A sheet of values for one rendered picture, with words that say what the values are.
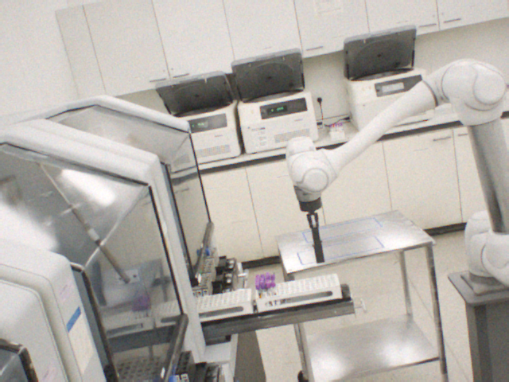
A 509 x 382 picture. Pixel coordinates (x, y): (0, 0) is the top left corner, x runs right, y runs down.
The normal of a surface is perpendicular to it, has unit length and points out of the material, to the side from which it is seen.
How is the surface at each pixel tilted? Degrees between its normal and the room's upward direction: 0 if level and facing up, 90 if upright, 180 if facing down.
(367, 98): 59
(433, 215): 90
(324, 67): 90
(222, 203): 90
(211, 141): 90
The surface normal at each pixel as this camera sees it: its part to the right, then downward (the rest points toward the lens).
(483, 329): -0.70, 0.33
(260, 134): 0.00, 0.28
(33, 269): 0.31, -0.91
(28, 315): 0.98, -0.18
